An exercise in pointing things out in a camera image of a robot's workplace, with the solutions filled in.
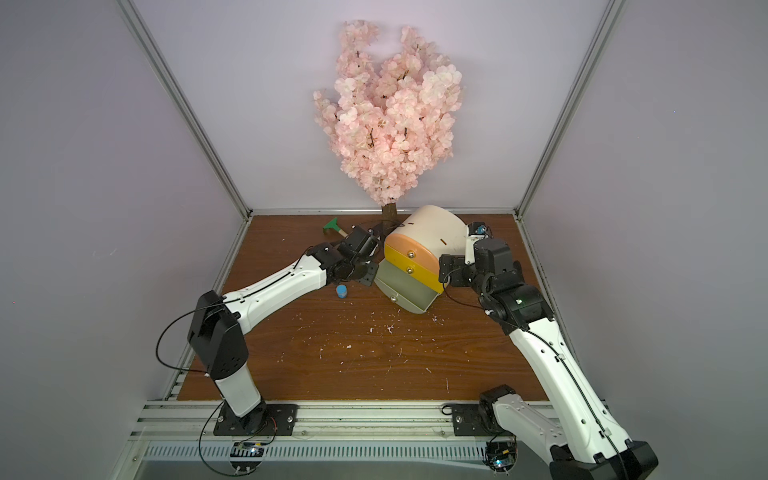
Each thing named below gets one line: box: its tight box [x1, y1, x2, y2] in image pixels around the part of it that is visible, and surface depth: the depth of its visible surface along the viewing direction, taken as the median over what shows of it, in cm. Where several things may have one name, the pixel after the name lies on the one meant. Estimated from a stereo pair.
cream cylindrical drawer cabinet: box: [385, 205, 468, 261], surface depth 88 cm
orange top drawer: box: [385, 233, 439, 274], surface depth 81 cm
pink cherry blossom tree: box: [313, 20, 463, 232], surface depth 70 cm
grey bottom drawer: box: [374, 258, 441, 314], surface depth 90 cm
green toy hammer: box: [322, 217, 349, 238], surface depth 116 cm
